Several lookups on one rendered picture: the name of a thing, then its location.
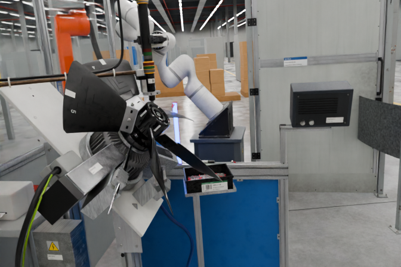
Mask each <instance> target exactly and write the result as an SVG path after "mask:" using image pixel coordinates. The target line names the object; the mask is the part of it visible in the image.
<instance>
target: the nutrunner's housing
mask: <svg viewBox="0 0 401 267"><path fill-rule="evenodd" d="M145 76H146V83H147V91H148V92H154V91H155V75H154V73H151V74H145ZM149 100H150V101H154V100H155V95H149Z"/></svg>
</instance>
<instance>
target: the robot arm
mask: <svg viewBox="0 0 401 267"><path fill-rule="evenodd" d="M137 5H138V4H137V3H136V2H130V1H128V0H120V7H121V18H122V30H123V37H124V40H125V41H130V42H134V43H137V48H138V50H139V52H140V53H141V55H142V56H143V54H142V49H141V38H140V27H139V20H138V9H137ZM147 9H148V7H147ZM148 15H150V11H149V9H148ZM149 27H150V35H149V43H150V44H151V46H152V58H153V61H154V63H155V65H157V68H158V72H159V76H160V79H161V81H162V83H163V84H164V85H165V86H166V87H167V88H174V87H175V86H177V85H178V84H179V83H180V82H181V81H182V80H183V79H184V78H185V77H186V76H187V77H188V81H187V84H186V87H185V89H184V93H185V95H186V96H187V97H188V98H189V99H190V100H191V101H192V102H193V103H194V104H195V105H196V106H197V107H198V108H199V109H200V110H201V111H202V113H203V114H204V115H205V116H206V117H207V118H208V119H209V120H208V122H207V123H206V124H207V125H208V124H209V123H211V122H212V121H213V120H214V119H215V118H216V117H217V116H218V115H219V114H220V113H221V112H222V111H223V110H224V109H225V107H227V106H228V105H229V103H227V104H226V105H222V104H221V103H220V102H219V100H217V99H216V97H214V96H213V95H212V94H211V93H210V92H209V90H207V89H206V87H204V86H203V84H201V82H200V81H199V80H198V78H197V76H196V71H195V64H194V61H193V59H192V58H191V57H190V56H188V55H186V54H183V55H180V56H179V57H178V58H176V59H175V60H174V61H173V62H172V63H171V64H170V65H169V66H168V67H167V66H166V53H167V52H168V51H169V50H171V49H173V47H174V46H175V37H174V35H172V34H171V33H168V32H163V31H154V32H153V29H154V23H153V21H152V19H151V18H149ZM115 32H116V34H117V35H118V36H119V37H120V38H121V33H120V27H119V21H118V22H117V24H116V26H115Z"/></svg>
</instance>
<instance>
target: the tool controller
mask: <svg viewBox="0 0 401 267"><path fill-rule="evenodd" d="M353 91H354V89H353V88H352V86H351V85H350V84H349V82H348V81H347V80H343V81H330V82H306V83H291V87H290V114H289V117H290V120H291V125H292V127H293V128H310V127H334V126H349V125H350V116H351V107H352V101H353Z"/></svg>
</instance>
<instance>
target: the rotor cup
mask: <svg viewBox="0 0 401 267"><path fill-rule="evenodd" d="M145 110H146V112H145V113H144V114H143V115H142V116H140V115H141V114H142V113H143V112H144V111H145ZM156 112H158V113H159V114H160V115H161V116H158V115H157V114H156ZM170 124H171V122H170V119H169V117H168V116H167V114H166V113H165V112H164V111H163V110H162V109H161V108H160V107H159V106H158V105H156V104H155V103H152V102H147V103H145V105H144V106H142V108H141V109H139V111H138V114H137V118H136V120H135V124H134V128H133V131H132V133H127V132H123V131H122V133H123V135H124V136H125V138H126V139H127V140H128V141H129V142H130V143H131V144H132V145H133V146H135V147H136V148H138V149H140V150H143V151H148V150H149V149H148V146H147V145H146V141H148V129H149V127H150V128H151V130H152V134H153V135H154V139H156V138H157V137H158V136H159V135H161V134H162V133H163V132H164V131H165V130H166V129H167V128H168V127H169V126H170ZM159 125H161V127H159V128H158V129H157V130H156V131H154V130H155V129H156V128H157V127H158V126H159Z"/></svg>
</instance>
